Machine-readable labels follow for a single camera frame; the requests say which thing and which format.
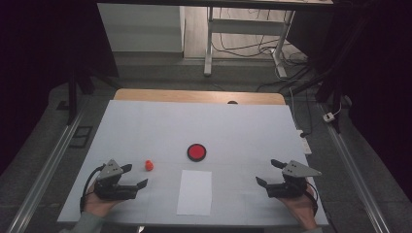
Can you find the black metal stand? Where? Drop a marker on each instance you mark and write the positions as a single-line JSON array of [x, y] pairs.
[[72, 97]]

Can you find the aluminium floor rail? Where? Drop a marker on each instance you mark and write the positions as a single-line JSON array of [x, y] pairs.
[[48, 168], [353, 174]]

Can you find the black table grommet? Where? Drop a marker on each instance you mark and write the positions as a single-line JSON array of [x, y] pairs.
[[232, 102]]

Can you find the round red ink pad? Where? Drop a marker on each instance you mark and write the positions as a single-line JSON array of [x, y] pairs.
[[196, 152]]

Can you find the person's right hand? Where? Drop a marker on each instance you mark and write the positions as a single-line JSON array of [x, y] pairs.
[[302, 210]]

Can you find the white power strip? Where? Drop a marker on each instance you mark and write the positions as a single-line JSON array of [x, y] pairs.
[[305, 144]]

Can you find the person's left hand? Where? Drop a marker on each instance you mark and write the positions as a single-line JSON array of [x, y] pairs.
[[97, 205]]

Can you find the white-legged desk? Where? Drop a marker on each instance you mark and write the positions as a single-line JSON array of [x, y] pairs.
[[246, 26]]

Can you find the small white adapter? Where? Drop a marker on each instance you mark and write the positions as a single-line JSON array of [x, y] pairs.
[[328, 117]]

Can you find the white paper sheet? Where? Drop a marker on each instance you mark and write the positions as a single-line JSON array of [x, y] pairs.
[[194, 194]]

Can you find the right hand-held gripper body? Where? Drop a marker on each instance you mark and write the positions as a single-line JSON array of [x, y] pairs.
[[286, 189]]

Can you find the large white table mat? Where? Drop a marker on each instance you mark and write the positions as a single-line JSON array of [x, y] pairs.
[[226, 126]]

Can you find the black curtain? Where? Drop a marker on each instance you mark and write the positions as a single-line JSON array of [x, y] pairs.
[[385, 81], [32, 64]]

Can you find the black floor socket cover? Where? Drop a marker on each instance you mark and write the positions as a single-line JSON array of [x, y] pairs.
[[81, 136]]

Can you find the black tripod stand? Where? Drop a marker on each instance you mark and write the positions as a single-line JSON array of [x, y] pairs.
[[333, 84]]

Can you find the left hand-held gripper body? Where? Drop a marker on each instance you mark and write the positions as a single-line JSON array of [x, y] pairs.
[[110, 191]]

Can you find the white cabinet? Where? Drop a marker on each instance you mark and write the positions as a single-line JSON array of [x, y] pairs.
[[142, 29]]

